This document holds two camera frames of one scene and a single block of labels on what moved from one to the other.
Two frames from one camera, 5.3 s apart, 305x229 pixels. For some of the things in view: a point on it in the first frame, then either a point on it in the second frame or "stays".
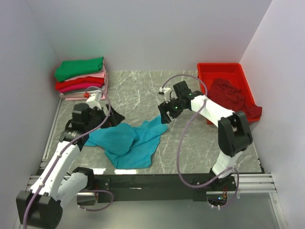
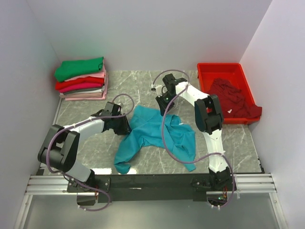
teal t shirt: (129, 147) → (147, 129)
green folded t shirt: (70, 67) stays
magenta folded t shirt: (78, 86) stays
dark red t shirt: (223, 92) stays
